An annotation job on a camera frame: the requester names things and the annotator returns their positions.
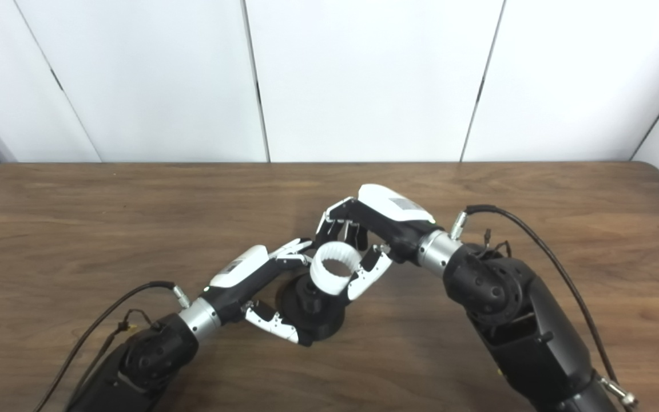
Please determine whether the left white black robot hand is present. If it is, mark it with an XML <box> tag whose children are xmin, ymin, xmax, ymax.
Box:
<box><xmin>207</xmin><ymin>237</ymin><xmax>313</xmax><ymax>347</ymax></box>

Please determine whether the white ribbed ring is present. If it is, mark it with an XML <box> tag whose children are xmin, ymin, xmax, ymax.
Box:
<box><xmin>311</xmin><ymin>241</ymin><xmax>360</xmax><ymax>296</ymax></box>

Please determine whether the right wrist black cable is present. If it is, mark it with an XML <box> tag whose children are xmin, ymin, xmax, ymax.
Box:
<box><xmin>450</xmin><ymin>204</ymin><xmax>639</xmax><ymax>410</ymax></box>

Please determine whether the round black plastic part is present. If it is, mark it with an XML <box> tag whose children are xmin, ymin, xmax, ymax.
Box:
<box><xmin>275</xmin><ymin>272</ymin><xmax>348</xmax><ymax>344</ymax></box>

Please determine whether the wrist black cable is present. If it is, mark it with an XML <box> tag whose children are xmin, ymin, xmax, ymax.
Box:
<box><xmin>450</xmin><ymin>204</ymin><xmax>639</xmax><ymax>410</ymax></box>
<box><xmin>32</xmin><ymin>280</ymin><xmax>190</xmax><ymax>412</ymax></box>

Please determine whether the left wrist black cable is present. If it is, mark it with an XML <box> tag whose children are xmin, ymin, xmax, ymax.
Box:
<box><xmin>32</xmin><ymin>280</ymin><xmax>190</xmax><ymax>412</ymax></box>

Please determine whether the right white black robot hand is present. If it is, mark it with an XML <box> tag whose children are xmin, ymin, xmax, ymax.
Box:
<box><xmin>313</xmin><ymin>183</ymin><xmax>439</xmax><ymax>301</ymax></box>

